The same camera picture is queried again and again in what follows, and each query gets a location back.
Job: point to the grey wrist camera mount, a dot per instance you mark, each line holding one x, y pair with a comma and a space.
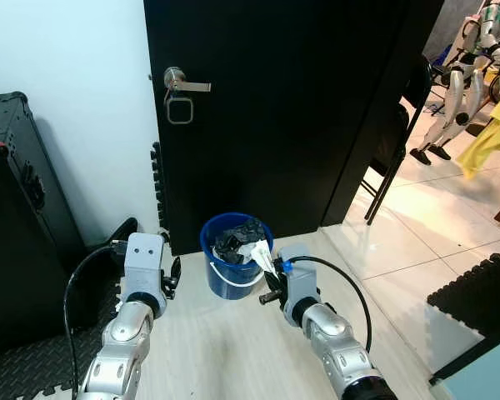
143, 258
298, 279

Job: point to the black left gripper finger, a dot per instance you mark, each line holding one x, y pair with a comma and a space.
177, 267

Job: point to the black folding chair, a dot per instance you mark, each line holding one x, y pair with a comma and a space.
392, 133

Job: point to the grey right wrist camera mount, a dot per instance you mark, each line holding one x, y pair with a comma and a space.
298, 279

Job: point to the black foam door edge strip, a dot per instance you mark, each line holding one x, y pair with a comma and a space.
157, 187

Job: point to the black wedge-shaped object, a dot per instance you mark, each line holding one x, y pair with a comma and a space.
125, 233

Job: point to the black foam floor mat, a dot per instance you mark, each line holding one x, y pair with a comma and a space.
33, 375
475, 296

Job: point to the square door lock plate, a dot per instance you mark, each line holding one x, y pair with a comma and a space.
168, 108

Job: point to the blue plastic bucket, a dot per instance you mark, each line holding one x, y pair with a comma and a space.
225, 283

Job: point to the yellow cloth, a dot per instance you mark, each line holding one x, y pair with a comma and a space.
487, 142

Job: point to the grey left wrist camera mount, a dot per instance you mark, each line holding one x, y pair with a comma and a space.
143, 258

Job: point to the black door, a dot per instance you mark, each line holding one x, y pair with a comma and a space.
275, 125

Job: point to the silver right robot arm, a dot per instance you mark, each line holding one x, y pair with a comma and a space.
337, 350

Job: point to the white tissue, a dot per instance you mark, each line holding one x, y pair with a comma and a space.
258, 254

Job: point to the white humanoid robot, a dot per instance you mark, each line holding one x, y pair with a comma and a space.
454, 92

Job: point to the pale teal furniture panel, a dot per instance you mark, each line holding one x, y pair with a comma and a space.
492, 375

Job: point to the black flight case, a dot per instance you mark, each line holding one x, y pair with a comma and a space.
17, 250

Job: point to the black bin bag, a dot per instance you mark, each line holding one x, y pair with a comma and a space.
232, 242

